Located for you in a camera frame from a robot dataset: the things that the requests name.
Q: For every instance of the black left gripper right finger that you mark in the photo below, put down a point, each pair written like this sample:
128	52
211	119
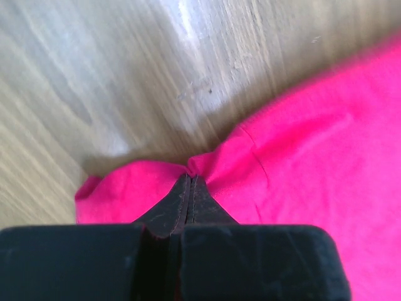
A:
203	208

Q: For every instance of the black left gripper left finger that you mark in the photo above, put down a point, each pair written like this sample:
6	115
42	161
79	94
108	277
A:
168	216

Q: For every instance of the pink red t shirt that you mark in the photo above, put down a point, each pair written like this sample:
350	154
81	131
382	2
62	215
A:
326	154

